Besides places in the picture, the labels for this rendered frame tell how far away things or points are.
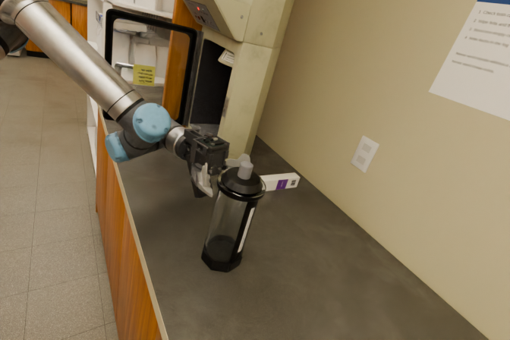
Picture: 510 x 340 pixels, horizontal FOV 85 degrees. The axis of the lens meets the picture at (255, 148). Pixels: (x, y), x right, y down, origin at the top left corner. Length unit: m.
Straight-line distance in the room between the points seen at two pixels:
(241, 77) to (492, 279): 0.86
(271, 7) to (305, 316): 0.81
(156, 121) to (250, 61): 0.41
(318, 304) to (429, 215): 0.43
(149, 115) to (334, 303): 0.60
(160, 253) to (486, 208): 0.81
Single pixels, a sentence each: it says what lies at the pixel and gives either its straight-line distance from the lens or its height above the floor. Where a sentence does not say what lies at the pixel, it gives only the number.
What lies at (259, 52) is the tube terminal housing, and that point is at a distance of 0.92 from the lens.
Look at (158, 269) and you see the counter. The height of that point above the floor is 0.94.
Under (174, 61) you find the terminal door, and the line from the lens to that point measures 1.15.
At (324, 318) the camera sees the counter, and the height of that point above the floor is 0.94.
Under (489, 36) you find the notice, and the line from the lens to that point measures 0.94.
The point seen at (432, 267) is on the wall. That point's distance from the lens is 1.02.
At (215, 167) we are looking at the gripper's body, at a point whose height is 1.15.
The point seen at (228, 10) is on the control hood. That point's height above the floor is 1.48.
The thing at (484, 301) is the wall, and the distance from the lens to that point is 1.00.
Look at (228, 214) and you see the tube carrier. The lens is 0.60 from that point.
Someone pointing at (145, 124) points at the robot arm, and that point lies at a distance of 0.60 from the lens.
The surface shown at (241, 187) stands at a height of 1.18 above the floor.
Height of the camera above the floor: 1.48
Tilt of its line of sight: 24 degrees down
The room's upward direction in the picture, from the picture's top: 16 degrees clockwise
